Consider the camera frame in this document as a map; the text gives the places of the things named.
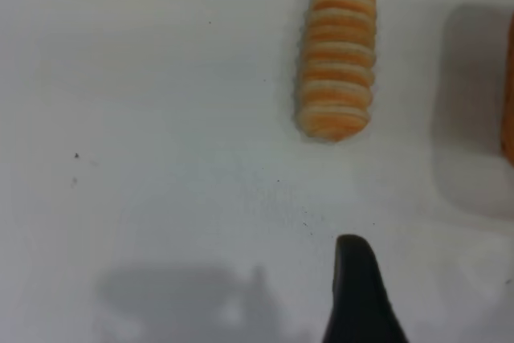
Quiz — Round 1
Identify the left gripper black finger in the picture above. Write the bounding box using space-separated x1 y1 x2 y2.
323 234 410 343

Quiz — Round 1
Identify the striped spiral bread roll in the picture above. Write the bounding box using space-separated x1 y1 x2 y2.
295 0 378 143

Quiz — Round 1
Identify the orange woven wicker basket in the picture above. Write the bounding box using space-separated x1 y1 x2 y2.
499 9 514 168

